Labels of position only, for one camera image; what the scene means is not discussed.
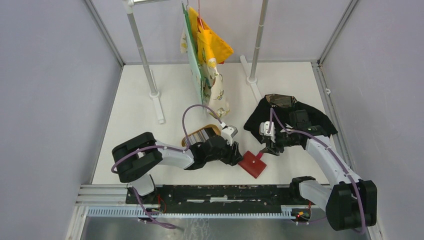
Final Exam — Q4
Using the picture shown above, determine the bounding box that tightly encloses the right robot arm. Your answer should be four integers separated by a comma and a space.
259, 109, 377, 234

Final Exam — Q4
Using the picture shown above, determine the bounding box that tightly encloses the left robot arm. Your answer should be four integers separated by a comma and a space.
111, 132, 243, 204

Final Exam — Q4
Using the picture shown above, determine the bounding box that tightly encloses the black shirt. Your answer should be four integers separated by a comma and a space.
243, 93, 338, 142

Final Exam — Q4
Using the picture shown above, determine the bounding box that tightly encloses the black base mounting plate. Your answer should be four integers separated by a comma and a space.
140, 184, 309, 214

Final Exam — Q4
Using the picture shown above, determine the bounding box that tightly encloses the right metal rack pole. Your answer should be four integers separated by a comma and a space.
239, 0, 269, 103

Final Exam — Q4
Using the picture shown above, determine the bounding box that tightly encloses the metal rack pole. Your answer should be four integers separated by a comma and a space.
239, 0, 269, 103
122, 0, 166, 124

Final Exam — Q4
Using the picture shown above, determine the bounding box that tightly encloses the green hanging cloth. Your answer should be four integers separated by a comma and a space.
180, 2, 208, 105

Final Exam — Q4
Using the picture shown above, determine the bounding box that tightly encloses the yellow floral hanging cloth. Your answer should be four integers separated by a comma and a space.
188, 6, 234, 118

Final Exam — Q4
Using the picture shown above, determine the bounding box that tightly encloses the left metal rack pole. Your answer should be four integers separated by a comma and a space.
122, 0, 166, 124

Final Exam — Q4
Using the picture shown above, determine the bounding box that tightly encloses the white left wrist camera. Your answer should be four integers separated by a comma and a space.
220, 122, 238, 146

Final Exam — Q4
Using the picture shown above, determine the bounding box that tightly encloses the white slotted cable duct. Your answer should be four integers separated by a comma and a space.
86, 206, 296, 220

